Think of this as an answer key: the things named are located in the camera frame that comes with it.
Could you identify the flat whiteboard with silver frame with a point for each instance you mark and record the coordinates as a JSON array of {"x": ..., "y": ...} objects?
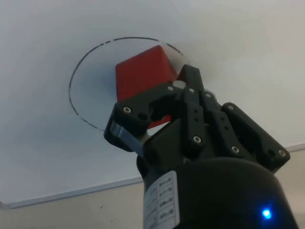
[{"x": 47, "y": 119}]

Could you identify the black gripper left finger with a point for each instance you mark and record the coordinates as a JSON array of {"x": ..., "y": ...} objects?
[{"x": 133, "y": 109}]

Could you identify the red cube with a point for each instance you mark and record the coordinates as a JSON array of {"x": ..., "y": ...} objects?
[{"x": 143, "y": 71}]

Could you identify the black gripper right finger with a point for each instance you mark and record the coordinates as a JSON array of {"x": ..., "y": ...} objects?
[{"x": 245, "y": 133}]

